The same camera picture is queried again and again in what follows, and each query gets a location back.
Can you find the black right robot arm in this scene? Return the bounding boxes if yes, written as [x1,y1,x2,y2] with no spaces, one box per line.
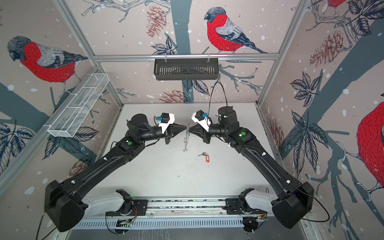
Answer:
[190,107,314,229]

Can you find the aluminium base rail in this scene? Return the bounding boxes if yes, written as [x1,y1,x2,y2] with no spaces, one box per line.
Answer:
[61,196,271,230]

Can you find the white mesh wire shelf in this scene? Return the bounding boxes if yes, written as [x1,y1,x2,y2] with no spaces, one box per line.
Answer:
[48,73,110,138]

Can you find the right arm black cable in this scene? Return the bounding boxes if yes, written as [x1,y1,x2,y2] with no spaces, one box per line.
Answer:
[207,80,229,116]

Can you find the black hanging wire basket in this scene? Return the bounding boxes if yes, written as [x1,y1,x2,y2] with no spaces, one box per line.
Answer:
[154,58,219,81]

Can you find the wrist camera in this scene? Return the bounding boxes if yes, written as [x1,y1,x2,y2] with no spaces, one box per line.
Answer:
[191,110,212,132]
[156,113,175,134]

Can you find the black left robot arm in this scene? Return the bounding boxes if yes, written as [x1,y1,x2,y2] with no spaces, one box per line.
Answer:
[44,113,187,232]

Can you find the horizontal aluminium frame bar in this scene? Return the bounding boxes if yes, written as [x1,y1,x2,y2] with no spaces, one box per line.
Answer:
[94,53,280,63]

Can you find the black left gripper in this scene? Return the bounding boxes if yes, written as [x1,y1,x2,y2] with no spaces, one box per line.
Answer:
[139,122,187,145]

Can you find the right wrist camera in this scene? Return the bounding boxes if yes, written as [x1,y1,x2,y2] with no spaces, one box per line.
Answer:
[191,110,212,132]

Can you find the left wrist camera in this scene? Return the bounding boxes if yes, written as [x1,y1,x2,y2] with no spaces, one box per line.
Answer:
[156,113,175,134]

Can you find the silver metal carabiner keyring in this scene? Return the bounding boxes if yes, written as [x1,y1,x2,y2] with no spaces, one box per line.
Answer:
[183,124,190,152]

